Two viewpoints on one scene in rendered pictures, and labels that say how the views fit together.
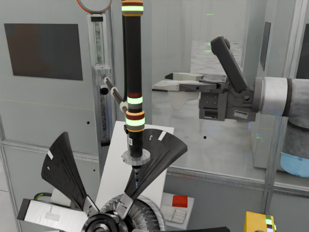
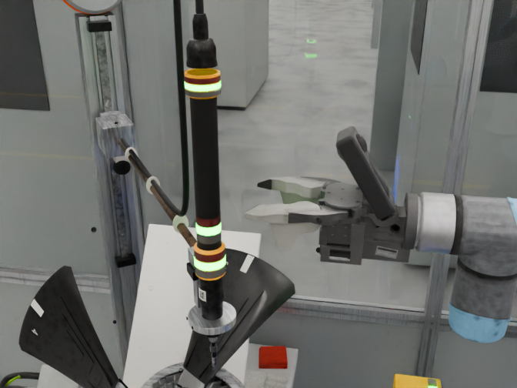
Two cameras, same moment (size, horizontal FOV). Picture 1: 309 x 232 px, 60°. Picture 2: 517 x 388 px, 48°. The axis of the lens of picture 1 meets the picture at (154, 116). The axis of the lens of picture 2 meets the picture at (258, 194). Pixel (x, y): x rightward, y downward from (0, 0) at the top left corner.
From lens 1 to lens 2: 0.22 m
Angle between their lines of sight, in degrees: 8
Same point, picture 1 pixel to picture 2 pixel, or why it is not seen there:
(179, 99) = (288, 233)
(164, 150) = (253, 292)
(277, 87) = (440, 214)
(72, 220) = not seen: outside the picture
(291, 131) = (464, 277)
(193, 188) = (296, 329)
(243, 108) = (390, 243)
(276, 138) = not seen: hidden behind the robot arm
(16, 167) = not seen: outside the picture
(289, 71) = (465, 117)
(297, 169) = (472, 332)
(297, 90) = (471, 220)
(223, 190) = (351, 331)
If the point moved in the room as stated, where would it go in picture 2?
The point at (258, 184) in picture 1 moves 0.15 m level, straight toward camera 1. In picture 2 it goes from (414, 317) to (410, 352)
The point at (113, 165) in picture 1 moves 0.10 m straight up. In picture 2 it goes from (151, 310) to (148, 271)
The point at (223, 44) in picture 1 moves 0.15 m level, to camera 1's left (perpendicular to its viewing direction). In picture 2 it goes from (356, 148) to (229, 154)
